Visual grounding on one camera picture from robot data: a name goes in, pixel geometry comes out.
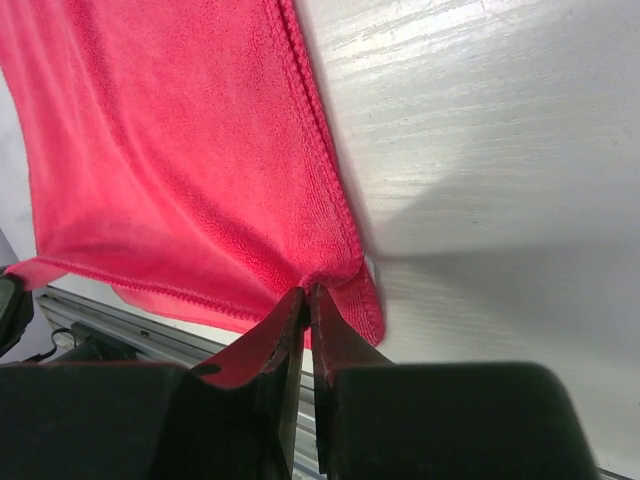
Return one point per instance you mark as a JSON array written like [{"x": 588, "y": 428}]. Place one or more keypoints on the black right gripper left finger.
[{"x": 233, "y": 416}]

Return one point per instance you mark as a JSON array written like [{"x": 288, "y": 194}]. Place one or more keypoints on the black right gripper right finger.
[{"x": 376, "y": 419}]

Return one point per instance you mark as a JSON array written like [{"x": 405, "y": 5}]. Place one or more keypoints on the aluminium rail frame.
[{"x": 153, "y": 340}]

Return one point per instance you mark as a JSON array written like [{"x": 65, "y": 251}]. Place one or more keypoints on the pink microfiber towel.
[{"x": 178, "y": 151}]

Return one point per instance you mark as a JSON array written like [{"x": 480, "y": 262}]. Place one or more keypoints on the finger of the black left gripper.
[{"x": 17, "y": 311}]

